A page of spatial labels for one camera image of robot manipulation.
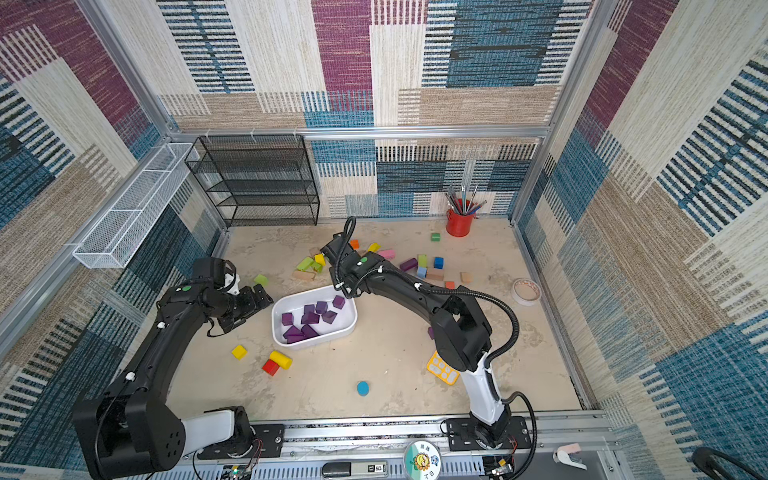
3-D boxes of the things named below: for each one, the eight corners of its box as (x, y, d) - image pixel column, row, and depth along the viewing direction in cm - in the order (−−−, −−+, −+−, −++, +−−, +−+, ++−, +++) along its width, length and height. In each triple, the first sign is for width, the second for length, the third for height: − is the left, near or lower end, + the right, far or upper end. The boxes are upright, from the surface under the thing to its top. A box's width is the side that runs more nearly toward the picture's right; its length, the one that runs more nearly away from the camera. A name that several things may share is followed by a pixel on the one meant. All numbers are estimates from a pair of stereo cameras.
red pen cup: (447, 237, 117) (451, 222, 111) (445, 224, 122) (448, 208, 115) (472, 237, 117) (476, 222, 111) (469, 223, 122) (473, 208, 115)
